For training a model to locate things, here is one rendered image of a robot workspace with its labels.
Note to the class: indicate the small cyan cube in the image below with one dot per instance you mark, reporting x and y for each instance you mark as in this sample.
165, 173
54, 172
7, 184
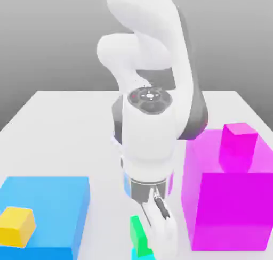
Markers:
136, 256

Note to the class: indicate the large magenta box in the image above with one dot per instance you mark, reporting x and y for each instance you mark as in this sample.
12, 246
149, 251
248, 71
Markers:
230, 211

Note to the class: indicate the small magenta cube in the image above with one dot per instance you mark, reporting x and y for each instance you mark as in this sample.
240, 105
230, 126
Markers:
236, 149

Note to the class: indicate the large blue box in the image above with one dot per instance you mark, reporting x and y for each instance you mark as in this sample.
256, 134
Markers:
55, 208

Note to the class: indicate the small yellow cube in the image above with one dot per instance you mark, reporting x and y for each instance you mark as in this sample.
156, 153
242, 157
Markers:
16, 227

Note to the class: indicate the small green cube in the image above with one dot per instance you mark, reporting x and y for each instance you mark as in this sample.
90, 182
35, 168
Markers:
139, 238

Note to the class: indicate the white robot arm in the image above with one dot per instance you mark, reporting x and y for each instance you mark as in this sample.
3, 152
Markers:
147, 140

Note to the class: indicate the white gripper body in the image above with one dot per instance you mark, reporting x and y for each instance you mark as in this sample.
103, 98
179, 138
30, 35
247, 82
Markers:
162, 232

